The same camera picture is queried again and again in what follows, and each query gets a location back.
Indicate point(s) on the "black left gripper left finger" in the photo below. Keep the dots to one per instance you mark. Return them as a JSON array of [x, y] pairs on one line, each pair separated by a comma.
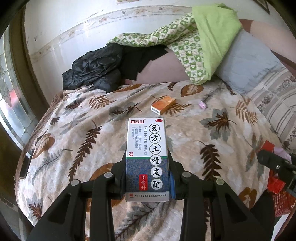
[[65, 219]]

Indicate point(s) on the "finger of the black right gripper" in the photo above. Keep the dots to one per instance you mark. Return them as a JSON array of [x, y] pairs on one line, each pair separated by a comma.
[[271, 160]]

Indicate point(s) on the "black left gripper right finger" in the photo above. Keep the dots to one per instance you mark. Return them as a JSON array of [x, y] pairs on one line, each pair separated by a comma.
[[211, 206]]

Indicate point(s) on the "red wrapper piece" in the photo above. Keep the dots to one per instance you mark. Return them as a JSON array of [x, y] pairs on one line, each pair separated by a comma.
[[275, 185]]

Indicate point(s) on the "blue white medicine box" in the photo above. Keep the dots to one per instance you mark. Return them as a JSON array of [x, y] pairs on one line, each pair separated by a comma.
[[147, 167]]

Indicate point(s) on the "red mesh trash basket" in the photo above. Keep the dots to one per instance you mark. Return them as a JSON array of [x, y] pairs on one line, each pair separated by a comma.
[[283, 203]]

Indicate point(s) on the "striped beige pillow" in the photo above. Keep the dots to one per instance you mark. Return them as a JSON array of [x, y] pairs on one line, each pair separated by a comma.
[[274, 96]]

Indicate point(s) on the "leaf pattern bed blanket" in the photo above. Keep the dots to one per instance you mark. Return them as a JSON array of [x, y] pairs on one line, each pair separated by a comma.
[[85, 132]]

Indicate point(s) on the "small purple wrapper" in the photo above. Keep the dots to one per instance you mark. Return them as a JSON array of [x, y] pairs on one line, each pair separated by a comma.
[[202, 105]]

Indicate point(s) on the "grey blue pillow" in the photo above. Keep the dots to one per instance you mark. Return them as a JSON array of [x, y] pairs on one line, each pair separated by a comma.
[[246, 63]]

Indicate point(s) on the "orange small box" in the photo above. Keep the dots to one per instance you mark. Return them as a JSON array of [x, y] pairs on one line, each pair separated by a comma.
[[162, 104]]

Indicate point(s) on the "pink bed sheet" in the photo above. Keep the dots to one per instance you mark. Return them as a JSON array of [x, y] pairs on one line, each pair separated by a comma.
[[166, 68]]

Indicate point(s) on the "green patterned quilt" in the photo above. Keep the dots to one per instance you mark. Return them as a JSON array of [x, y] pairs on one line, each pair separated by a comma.
[[200, 39]]

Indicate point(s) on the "black jacket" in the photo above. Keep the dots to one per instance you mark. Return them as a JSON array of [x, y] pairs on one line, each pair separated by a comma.
[[107, 68]]

